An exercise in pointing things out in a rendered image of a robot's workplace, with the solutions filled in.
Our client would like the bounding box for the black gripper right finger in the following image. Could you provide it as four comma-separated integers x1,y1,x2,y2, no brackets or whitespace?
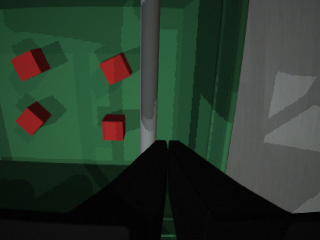
167,140,320,240

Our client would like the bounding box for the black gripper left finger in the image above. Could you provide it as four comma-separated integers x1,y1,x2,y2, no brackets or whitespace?
0,140,168,240

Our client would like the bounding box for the green translucent tray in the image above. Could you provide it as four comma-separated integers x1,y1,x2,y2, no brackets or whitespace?
0,0,249,213

